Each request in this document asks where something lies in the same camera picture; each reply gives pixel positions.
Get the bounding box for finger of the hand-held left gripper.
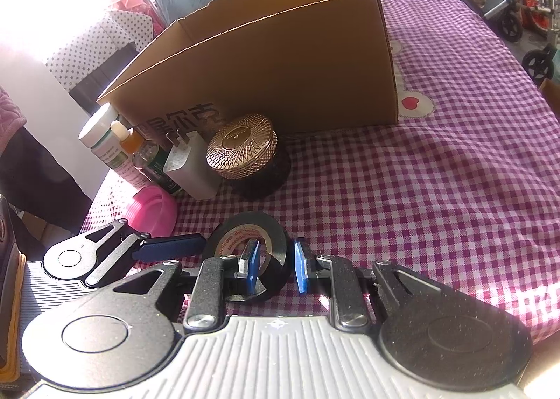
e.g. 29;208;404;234
81;219;206;288

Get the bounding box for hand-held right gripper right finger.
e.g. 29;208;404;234
294;238;438;330

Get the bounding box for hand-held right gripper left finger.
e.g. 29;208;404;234
94;239;263;332

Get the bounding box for black tape roll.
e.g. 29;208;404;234
202;212;292;301

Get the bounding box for pink plastic lid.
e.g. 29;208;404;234
126;186;178;236

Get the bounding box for white charger plug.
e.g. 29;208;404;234
163;128;222;201

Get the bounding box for black jar gold lid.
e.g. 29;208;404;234
206;114;292;201

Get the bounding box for brown cardboard box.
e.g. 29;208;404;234
97;0;400;137

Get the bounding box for person's dark trousers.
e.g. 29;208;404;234
0;121;110;236

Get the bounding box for dark green bottle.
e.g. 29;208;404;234
132;140;183;197

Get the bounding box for white bottle green label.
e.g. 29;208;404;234
79;102;152;189

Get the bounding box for purple checkered tablecloth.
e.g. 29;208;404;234
79;0;560;345

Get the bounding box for person's pink quilted clothing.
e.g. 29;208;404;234
0;86;28;159

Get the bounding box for dark grey cabinet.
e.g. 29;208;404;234
70;42;138;115

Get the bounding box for white polka dot cloth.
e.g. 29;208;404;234
46;9;154;85

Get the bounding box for small cardboard box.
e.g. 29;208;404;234
539;77;560;111

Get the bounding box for silver frame wheelchair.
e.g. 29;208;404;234
503;0;560;85

